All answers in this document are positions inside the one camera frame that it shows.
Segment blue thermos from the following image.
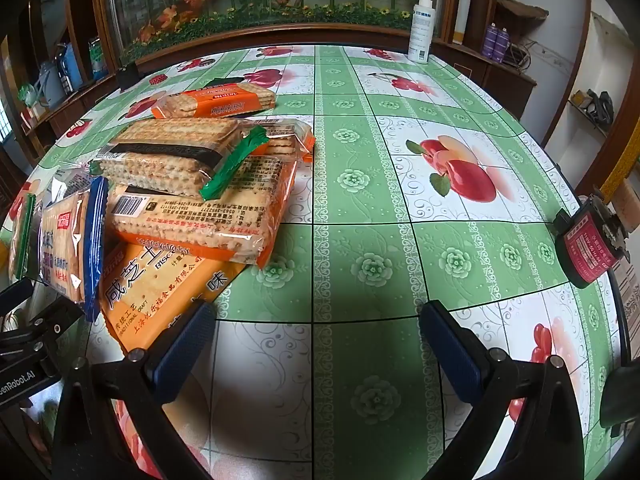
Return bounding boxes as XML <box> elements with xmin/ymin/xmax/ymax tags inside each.
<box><xmin>54</xmin><ymin>44</ymin><xmax>82</xmax><ymax>93</ymax></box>

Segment dark green sachet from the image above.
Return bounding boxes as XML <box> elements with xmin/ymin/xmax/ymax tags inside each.
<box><xmin>205</xmin><ymin>77</ymin><xmax>244</xmax><ymax>88</ymax></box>

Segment small orange cracker pack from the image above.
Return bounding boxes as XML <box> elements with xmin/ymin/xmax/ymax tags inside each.
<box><xmin>152</xmin><ymin>82</ymin><xmax>276</xmax><ymax>119</ymax></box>

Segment wooden sideboard cabinet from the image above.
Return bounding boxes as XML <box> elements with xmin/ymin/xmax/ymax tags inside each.
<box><xmin>18</xmin><ymin>75</ymin><xmax>117</xmax><ymax>166</ymax></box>

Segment white spray bottle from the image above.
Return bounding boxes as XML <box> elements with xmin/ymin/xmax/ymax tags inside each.
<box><xmin>408</xmin><ymin>0</ymin><xmax>436</xmax><ymax>63</ymax></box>

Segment green-end sesame cracker pack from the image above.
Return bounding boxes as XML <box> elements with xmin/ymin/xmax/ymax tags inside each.
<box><xmin>90</xmin><ymin>118</ymin><xmax>268</xmax><ymax>200</ymax></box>

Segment purple bottles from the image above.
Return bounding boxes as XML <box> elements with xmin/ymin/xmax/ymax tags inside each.
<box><xmin>482</xmin><ymin>23</ymin><xmax>510</xmax><ymax>63</ymax></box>

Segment orange salty cheese biscuit pack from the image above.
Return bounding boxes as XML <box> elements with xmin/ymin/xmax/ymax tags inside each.
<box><xmin>99</xmin><ymin>243</ymin><xmax>244</xmax><ymax>352</ymax></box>

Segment small black table object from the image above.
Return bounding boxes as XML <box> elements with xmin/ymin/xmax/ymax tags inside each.
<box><xmin>116</xmin><ymin>62</ymin><xmax>142</xmax><ymax>92</ymax></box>

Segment blue Hokkaido cracker pack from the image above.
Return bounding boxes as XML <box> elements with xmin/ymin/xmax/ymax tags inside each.
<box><xmin>38</xmin><ymin>177</ymin><xmax>108</xmax><ymax>323</ymax></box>

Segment red black round device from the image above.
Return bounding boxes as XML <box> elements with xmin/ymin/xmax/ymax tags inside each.
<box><xmin>552</xmin><ymin>192</ymin><xmax>630</xmax><ymax>288</ymax></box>

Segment grey kettle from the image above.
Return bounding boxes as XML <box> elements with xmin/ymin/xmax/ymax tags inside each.
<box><xmin>35</xmin><ymin>61</ymin><xmax>66</xmax><ymax>110</ymax></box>

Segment large orange cracker pack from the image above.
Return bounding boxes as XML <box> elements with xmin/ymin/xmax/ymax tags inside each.
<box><xmin>105</xmin><ymin>156</ymin><xmax>297</xmax><ymax>268</ymax></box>

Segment round green-label biscuit pack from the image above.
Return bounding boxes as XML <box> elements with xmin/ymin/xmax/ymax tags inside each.
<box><xmin>9</xmin><ymin>192</ymin><xmax>39</xmax><ymax>282</ymax></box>

